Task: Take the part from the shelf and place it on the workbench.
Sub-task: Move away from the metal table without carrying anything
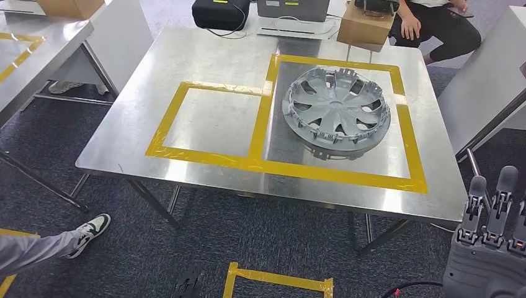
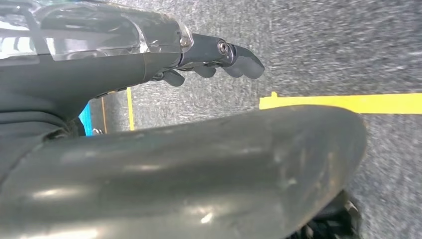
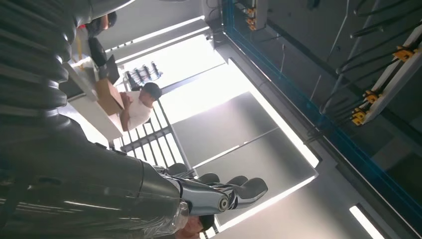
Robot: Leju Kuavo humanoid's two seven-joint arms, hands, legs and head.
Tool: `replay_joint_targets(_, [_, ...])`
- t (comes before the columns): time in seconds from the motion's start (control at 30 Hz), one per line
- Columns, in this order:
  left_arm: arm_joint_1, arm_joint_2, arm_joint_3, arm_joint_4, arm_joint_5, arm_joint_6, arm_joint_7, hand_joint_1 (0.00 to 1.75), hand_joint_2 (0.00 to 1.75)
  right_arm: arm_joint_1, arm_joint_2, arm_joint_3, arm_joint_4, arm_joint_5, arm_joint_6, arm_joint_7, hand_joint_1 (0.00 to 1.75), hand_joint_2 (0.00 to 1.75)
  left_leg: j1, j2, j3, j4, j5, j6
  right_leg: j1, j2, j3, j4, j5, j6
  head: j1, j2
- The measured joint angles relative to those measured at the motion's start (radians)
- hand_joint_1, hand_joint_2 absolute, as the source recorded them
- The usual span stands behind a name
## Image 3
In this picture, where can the rack of black cylinders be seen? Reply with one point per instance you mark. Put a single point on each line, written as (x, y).
(143, 74)

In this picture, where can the blue overhead gantry beam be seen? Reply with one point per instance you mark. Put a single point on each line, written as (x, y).
(329, 132)

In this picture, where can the person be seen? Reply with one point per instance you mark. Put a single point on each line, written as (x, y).
(138, 110)
(194, 227)
(99, 24)

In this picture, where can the white side table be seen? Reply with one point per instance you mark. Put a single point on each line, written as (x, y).
(95, 118)

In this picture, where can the ceiling light strip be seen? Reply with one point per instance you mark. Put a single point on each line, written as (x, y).
(366, 222)

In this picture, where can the white rail with yellow clamps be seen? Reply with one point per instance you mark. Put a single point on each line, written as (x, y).
(389, 82)

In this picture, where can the dark window railing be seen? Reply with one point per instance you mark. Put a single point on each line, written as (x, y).
(148, 138)

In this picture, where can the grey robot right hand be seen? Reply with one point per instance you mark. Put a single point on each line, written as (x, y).
(82, 191)

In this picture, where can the brown cardboard box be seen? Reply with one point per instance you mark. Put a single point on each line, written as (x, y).
(108, 97)

